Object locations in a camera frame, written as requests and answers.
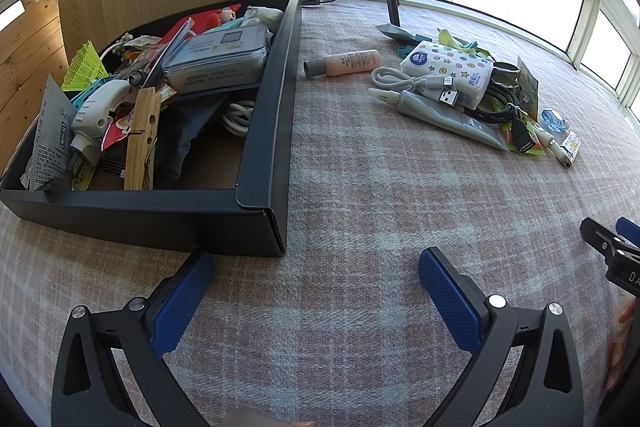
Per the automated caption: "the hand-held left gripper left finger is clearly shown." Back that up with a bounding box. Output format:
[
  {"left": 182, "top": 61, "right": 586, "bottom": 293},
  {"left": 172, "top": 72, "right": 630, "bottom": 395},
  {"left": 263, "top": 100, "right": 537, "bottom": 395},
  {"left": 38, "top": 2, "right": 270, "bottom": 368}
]
[{"left": 51, "top": 250, "right": 216, "bottom": 427}]

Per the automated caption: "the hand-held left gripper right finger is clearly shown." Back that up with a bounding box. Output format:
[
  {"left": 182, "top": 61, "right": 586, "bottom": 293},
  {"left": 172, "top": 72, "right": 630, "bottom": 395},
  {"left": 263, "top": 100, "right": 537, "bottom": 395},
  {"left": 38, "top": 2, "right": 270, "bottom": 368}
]
[{"left": 418, "top": 247, "right": 586, "bottom": 427}]

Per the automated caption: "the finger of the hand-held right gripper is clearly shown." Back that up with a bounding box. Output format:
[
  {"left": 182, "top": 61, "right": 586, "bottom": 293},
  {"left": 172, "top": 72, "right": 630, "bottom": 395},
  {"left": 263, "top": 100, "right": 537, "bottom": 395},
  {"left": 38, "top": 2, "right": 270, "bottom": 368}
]
[
  {"left": 616, "top": 216, "right": 640, "bottom": 242},
  {"left": 580, "top": 217, "right": 640, "bottom": 297}
]

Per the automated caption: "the black cardboard box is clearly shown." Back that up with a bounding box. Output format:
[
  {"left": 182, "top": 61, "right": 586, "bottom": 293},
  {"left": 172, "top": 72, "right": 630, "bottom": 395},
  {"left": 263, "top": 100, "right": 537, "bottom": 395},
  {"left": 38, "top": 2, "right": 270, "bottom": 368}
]
[{"left": 0, "top": 0, "right": 303, "bottom": 258}]

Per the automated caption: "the grey squeeze tube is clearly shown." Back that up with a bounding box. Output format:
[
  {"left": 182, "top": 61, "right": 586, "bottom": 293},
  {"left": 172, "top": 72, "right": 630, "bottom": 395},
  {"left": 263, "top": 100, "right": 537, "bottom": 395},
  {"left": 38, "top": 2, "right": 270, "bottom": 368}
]
[{"left": 367, "top": 88, "right": 508, "bottom": 151}]

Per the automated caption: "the person's right hand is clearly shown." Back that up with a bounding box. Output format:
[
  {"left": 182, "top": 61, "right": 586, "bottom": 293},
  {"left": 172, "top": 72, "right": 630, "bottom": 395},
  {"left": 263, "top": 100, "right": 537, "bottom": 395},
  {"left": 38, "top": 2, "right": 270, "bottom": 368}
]
[{"left": 604, "top": 294, "right": 635, "bottom": 395}]

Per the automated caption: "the small yellow white packet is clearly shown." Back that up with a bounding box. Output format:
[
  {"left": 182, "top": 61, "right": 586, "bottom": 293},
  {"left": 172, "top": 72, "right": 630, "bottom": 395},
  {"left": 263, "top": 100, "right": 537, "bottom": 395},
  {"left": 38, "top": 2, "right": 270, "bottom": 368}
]
[{"left": 559, "top": 132, "right": 584, "bottom": 168}]

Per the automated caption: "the white stylus pen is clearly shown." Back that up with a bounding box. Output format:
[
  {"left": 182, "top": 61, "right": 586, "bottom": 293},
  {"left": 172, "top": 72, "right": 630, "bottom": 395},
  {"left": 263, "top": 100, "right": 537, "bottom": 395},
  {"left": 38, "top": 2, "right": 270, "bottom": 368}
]
[{"left": 531, "top": 128, "right": 566, "bottom": 158}]

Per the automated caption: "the blue clear plastic piece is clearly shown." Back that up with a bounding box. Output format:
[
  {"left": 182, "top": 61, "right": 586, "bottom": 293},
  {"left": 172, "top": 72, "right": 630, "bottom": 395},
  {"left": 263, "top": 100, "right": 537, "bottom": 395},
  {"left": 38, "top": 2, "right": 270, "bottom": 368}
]
[{"left": 540, "top": 108, "right": 569, "bottom": 132}]

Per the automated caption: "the plaid tablecloth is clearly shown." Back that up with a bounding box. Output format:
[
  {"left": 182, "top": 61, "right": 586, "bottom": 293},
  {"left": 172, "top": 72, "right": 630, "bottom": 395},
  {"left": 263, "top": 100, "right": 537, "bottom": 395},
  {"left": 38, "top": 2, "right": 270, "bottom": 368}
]
[{"left": 0, "top": 0, "right": 640, "bottom": 427}]

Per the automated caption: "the large wooden clothespin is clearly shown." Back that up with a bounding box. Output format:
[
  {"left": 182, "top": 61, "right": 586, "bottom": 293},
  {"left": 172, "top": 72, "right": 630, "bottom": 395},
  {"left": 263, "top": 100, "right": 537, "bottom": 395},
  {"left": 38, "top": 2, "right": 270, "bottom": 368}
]
[{"left": 122, "top": 87, "right": 163, "bottom": 191}]

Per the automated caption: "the dark cloth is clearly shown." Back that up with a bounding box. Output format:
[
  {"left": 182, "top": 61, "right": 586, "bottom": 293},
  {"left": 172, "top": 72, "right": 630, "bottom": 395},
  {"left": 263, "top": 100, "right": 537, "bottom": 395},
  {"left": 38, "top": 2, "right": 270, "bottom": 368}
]
[{"left": 150, "top": 94, "right": 261, "bottom": 188}]

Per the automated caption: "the cartoon printed card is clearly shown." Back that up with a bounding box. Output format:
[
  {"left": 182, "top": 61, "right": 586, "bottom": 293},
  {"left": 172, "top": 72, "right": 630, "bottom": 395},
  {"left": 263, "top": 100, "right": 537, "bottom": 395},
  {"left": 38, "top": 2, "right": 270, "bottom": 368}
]
[{"left": 515, "top": 57, "right": 542, "bottom": 118}]

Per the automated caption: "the red white snack packet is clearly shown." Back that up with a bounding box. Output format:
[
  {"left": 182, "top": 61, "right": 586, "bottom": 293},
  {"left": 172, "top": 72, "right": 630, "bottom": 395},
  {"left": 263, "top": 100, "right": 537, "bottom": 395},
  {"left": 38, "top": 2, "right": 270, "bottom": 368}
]
[{"left": 102, "top": 104, "right": 136, "bottom": 152}]

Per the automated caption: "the grey foil packet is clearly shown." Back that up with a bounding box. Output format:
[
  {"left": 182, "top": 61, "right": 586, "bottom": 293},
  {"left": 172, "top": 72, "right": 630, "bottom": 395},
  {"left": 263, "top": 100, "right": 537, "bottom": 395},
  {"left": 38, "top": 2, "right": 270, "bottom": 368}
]
[{"left": 20, "top": 74, "right": 76, "bottom": 192}]

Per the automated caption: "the white glue gun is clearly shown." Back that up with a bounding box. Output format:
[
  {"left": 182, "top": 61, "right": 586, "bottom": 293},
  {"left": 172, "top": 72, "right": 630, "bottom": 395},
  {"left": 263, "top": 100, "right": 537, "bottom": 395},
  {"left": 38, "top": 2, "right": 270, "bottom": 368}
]
[{"left": 70, "top": 79, "right": 143, "bottom": 168}]

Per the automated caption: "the teal plastic clip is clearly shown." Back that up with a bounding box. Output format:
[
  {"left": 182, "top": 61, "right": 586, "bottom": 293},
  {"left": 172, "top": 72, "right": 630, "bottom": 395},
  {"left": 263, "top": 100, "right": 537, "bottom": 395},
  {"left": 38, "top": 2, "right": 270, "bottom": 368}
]
[{"left": 67, "top": 77, "right": 116, "bottom": 110}]

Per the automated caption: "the white dotted tissue pack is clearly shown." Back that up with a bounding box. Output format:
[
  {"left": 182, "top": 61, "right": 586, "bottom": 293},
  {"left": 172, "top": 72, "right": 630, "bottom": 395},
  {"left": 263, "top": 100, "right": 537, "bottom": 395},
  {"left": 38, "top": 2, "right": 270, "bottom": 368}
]
[{"left": 400, "top": 41, "right": 496, "bottom": 110}]

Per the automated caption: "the yellow plastic mesh piece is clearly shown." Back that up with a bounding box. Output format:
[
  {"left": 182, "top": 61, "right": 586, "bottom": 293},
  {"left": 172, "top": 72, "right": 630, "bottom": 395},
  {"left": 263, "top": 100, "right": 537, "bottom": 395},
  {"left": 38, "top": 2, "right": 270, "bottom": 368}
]
[{"left": 61, "top": 39, "right": 109, "bottom": 92}]

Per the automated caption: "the clear plastic sleeve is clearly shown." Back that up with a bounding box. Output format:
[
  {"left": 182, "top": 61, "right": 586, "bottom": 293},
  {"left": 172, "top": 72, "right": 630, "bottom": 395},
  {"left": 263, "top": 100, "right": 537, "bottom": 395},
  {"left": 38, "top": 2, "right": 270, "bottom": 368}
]
[{"left": 135, "top": 17, "right": 196, "bottom": 92}]

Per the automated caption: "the pink bottle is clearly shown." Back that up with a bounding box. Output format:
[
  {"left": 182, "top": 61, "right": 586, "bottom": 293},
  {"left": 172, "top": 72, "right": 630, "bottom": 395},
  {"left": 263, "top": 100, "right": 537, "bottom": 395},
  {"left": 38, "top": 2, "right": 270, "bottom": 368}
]
[{"left": 303, "top": 49, "right": 383, "bottom": 78}]

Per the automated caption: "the green zigzag-edged cloth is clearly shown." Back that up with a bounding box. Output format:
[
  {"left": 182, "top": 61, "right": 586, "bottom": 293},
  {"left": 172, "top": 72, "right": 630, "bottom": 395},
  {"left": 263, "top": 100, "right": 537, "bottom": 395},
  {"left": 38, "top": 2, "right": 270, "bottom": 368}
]
[{"left": 437, "top": 27, "right": 493, "bottom": 58}]

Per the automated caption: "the teal tube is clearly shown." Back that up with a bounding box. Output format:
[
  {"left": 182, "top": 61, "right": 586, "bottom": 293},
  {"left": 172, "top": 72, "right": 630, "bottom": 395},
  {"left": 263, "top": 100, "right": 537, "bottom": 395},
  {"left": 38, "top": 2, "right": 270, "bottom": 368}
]
[{"left": 205, "top": 19, "right": 246, "bottom": 34}]

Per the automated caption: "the red plush toy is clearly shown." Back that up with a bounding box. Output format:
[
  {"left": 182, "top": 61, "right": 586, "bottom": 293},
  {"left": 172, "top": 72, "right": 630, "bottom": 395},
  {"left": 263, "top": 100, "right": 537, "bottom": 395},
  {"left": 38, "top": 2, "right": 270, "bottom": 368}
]
[{"left": 187, "top": 7, "right": 246, "bottom": 35}]

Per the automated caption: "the wooden plank panel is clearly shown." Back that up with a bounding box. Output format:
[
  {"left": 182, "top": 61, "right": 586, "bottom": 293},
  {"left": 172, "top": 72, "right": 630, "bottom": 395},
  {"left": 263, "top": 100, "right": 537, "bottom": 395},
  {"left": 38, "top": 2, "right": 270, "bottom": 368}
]
[{"left": 0, "top": 0, "right": 71, "bottom": 172}]

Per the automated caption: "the black USB cable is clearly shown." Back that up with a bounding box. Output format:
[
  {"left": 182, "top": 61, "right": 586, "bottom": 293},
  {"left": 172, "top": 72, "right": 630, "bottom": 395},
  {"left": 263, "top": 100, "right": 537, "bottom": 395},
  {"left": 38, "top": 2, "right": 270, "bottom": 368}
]
[{"left": 470, "top": 72, "right": 538, "bottom": 155}]

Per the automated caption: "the coiled white charging cable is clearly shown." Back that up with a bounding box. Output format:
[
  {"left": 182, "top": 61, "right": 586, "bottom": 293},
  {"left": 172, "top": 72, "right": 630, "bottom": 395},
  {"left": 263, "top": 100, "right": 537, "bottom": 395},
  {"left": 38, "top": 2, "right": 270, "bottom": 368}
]
[{"left": 222, "top": 101, "right": 259, "bottom": 138}]

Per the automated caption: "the silver metal ring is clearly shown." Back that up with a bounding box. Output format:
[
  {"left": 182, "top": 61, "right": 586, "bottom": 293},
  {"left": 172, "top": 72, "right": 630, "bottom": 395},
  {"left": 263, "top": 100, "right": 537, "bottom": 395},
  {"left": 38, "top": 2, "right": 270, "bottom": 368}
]
[{"left": 492, "top": 62, "right": 523, "bottom": 84}]

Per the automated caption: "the white window frame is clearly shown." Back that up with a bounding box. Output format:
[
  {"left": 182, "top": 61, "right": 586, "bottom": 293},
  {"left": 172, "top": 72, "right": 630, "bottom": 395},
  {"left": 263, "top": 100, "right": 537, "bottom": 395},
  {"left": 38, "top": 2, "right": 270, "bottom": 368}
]
[{"left": 285, "top": 0, "right": 640, "bottom": 118}]

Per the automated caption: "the white USB cable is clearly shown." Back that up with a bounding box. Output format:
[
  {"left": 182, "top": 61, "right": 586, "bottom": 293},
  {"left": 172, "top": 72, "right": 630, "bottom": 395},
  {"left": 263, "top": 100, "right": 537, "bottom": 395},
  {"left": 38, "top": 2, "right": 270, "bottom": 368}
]
[{"left": 370, "top": 67, "right": 458, "bottom": 108}]

